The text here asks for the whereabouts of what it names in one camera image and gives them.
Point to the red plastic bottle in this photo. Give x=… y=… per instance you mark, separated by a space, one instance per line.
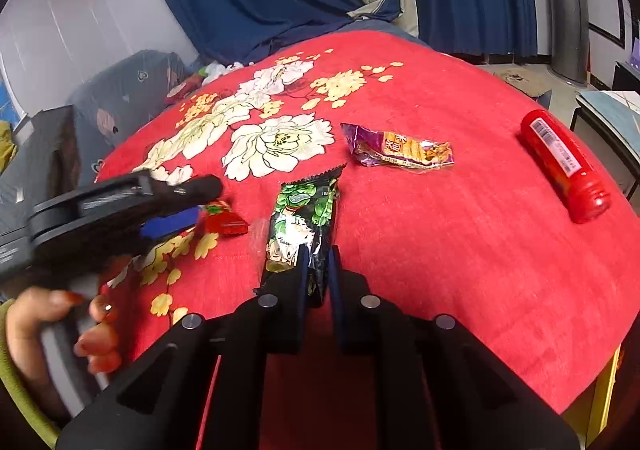
x=562 y=165

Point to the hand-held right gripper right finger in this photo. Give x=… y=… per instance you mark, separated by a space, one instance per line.
x=334 y=280

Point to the green black snack wrapper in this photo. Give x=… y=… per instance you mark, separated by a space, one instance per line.
x=295 y=220

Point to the dark blue cloth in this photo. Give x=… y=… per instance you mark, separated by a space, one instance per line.
x=390 y=27

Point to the dark television cabinet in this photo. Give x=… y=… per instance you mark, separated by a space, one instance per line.
x=627 y=75

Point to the grey metal pipe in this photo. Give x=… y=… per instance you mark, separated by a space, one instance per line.
x=562 y=5

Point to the purple orange snack wrapper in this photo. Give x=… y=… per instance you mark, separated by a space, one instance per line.
x=400 y=150

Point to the red floral blanket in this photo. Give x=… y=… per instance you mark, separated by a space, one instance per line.
x=450 y=255

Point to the white and blue coffee table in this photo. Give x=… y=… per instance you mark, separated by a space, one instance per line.
x=612 y=120

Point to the grey floral cushion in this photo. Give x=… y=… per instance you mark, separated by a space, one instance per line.
x=125 y=100

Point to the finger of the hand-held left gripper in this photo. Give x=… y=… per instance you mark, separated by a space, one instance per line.
x=190 y=190
x=170 y=225

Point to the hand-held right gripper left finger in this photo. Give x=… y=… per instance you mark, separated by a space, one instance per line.
x=302 y=280

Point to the red candy wrapper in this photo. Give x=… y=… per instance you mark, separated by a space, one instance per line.
x=225 y=221

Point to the person's left hand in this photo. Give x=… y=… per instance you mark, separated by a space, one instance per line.
x=30 y=330

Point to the white crumpled paper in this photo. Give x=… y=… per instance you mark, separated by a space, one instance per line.
x=225 y=71

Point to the person's left forearm green sleeve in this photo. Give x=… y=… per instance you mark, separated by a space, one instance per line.
x=7 y=355

